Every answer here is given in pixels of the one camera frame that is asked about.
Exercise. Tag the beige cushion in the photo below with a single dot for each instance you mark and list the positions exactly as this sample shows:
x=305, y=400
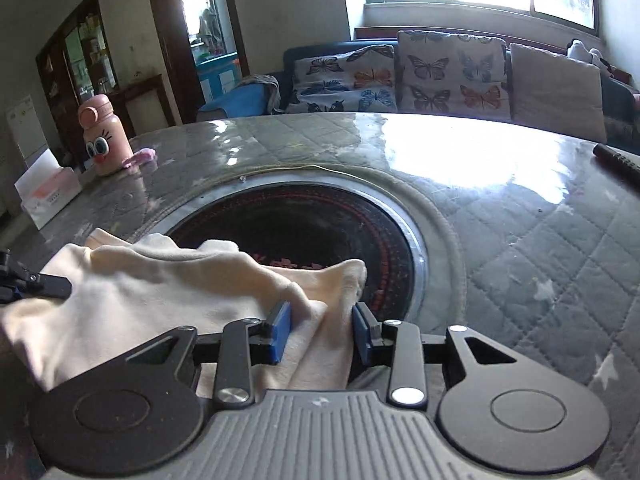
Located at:
x=555, y=92

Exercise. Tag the blue cabinet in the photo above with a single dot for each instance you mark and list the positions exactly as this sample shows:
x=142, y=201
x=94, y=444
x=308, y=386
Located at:
x=217, y=80

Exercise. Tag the black remote control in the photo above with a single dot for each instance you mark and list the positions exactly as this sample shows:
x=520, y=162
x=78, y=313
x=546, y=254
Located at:
x=620, y=161

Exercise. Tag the panda plush toy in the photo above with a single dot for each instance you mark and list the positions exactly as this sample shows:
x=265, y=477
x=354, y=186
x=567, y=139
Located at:
x=602, y=62

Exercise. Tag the white appliance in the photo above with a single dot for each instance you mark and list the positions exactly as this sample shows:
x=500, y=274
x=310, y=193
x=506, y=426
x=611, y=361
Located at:
x=25, y=125

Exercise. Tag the pink cartoon face bottle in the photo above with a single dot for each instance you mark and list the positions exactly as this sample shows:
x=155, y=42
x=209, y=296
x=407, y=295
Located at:
x=105, y=140

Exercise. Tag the blue blanket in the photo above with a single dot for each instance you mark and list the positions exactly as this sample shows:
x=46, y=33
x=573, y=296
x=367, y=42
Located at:
x=235, y=102

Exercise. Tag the wide butterfly print cushion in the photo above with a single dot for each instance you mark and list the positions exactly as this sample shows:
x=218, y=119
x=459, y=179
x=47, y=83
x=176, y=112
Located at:
x=345, y=80

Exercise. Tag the square butterfly print cushion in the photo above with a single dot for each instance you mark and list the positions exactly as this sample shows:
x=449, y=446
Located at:
x=450, y=77

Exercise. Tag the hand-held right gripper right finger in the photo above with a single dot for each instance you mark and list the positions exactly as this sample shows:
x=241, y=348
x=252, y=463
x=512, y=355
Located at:
x=361, y=335

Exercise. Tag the dark blue sofa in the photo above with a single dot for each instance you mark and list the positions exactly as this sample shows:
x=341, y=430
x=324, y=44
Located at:
x=617, y=105

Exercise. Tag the cream long-sleeve shirt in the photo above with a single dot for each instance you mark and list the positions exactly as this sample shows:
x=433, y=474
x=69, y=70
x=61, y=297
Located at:
x=150, y=285

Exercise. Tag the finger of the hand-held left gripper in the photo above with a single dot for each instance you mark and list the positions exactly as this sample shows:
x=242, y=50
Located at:
x=47, y=286

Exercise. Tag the white plush toy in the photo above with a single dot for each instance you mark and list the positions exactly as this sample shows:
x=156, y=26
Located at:
x=580, y=52

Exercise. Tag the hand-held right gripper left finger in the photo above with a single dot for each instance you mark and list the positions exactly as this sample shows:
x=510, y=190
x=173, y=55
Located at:
x=280, y=332

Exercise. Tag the small pink cloth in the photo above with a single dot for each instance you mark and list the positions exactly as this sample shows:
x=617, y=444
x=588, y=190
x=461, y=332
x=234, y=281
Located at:
x=140, y=158

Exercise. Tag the dark wooden glass cabinet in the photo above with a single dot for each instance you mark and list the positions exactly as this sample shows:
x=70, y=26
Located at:
x=80, y=60

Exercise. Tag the dark wooden side table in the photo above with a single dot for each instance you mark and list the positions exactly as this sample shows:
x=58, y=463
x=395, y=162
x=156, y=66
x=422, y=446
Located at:
x=145, y=100

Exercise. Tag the white tissue box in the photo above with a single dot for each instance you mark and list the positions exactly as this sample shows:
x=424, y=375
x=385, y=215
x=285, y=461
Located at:
x=45, y=190

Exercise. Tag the dark wooden door frame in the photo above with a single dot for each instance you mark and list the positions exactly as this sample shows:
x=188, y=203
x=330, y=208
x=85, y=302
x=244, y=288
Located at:
x=165, y=30

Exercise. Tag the round black hotplate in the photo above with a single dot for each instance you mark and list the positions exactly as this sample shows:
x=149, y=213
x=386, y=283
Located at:
x=300, y=230

